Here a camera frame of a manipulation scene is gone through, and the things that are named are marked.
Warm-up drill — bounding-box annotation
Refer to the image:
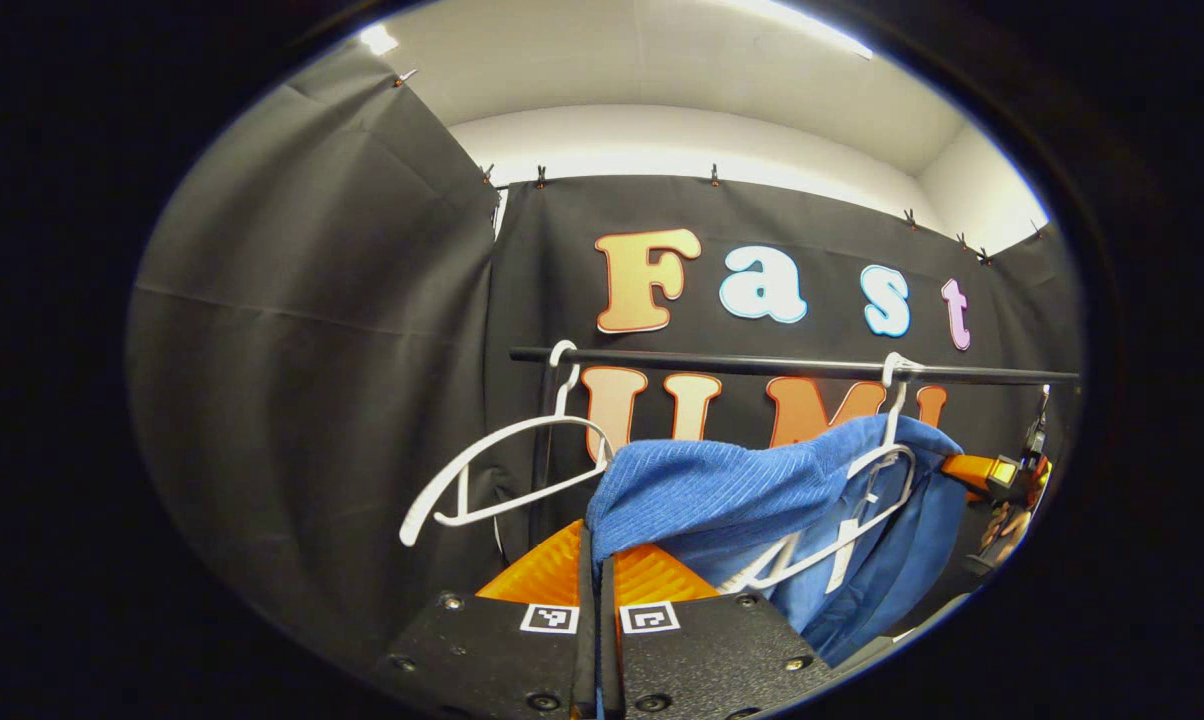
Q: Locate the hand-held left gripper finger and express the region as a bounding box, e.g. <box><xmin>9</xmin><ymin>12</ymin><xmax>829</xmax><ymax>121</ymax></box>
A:
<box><xmin>599</xmin><ymin>543</ymin><xmax>838</xmax><ymax>720</ymax></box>
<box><xmin>372</xmin><ymin>518</ymin><xmax>600</xmax><ymax>720</ymax></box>

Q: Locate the white plastic hanger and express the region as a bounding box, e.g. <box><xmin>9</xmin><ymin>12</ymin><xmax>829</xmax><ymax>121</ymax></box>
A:
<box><xmin>399</xmin><ymin>340</ymin><xmax>615</xmax><ymax>548</ymax></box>
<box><xmin>717</xmin><ymin>352</ymin><xmax>923</xmax><ymax>596</ymax></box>

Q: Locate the blue corduroy jacket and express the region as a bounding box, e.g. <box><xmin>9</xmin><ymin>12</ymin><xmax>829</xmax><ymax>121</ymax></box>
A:
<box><xmin>584</xmin><ymin>415</ymin><xmax>968</xmax><ymax>669</ymax></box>

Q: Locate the black clothes rack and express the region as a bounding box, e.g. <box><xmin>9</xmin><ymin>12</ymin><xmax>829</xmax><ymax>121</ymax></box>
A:
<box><xmin>509</xmin><ymin>345</ymin><xmax>1081</xmax><ymax>546</ymax></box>

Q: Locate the white paper garment tag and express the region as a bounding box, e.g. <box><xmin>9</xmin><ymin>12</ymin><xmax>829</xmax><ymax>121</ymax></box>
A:
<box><xmin>824</xmin><ymin>518</ymin><xmax>863</xmax><ymax>593</ymax></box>

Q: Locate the row of backdrop clips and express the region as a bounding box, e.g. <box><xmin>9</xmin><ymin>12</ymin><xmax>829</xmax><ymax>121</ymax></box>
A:
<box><xmin>394</xmin><ymin>68</ymin><xmax>1048</xmax><ymax>266</ymax></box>

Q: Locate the black backdrop cloth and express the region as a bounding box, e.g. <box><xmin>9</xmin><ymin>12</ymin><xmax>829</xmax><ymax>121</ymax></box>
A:
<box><xmin>127</xmin><ymin>45</ymin><xmax>1083</xmax><ymax>661</ymax></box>

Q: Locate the long ceiling light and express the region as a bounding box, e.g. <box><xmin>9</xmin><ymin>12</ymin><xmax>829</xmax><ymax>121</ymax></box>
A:
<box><xmin>732</xmin><ymin>0</ymin><xmax>875</xmax><ymax>59</ymax></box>

